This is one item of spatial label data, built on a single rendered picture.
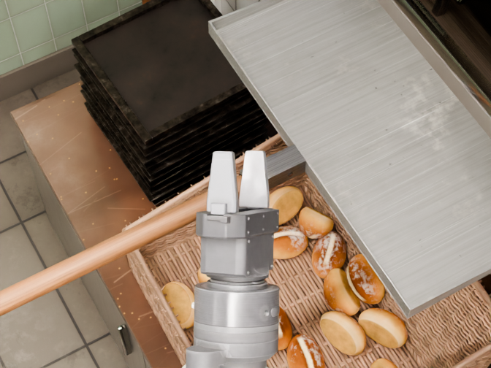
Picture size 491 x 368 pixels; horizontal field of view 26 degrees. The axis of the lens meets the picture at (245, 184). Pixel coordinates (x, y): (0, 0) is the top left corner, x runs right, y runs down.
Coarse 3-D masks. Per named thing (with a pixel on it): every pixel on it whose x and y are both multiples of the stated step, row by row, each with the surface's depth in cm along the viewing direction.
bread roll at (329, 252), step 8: (336, 232) 209; (320, 240) 207; (328, 240) 206; (336, 240) 206; (320, 248) 206; (328, 248) 205; (336, 248) 205; (344, 248) 207; (312, 256) 208; (320, 256) 205; (328, 256) 204; (336, 256) 205; (344, 256) 207; (312, 264) 208; (320, 264) 205; (328, 264) 204; (336, 264) 205; (320, 272) 205
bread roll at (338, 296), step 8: (328, 272) 204; (336, 272) 202; (344, 272) 204; (328, 280) 202; (336, 280) 201; (344, 280) 201; (328, 288) 201; (336, 288) 200; (344, 288) 200; (328, 296) 201; (336, 296) 200; (344, 296) 199; (352, 296) 200; (328, 304) 202; (336, 304) 200; (344, 304) 199; (352, 304) 199; (344, 312) 200; (352, 312) 200
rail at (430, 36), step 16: (400, 0) 135; (416, 0) 135; (416, 16) 133; (432, 16) 133; (432, 32) 132; (448, 48) 131; (448, 64) 131; (464, 64) 129; (464, 80) 129; (480, 80) 128; (480, 96) 128
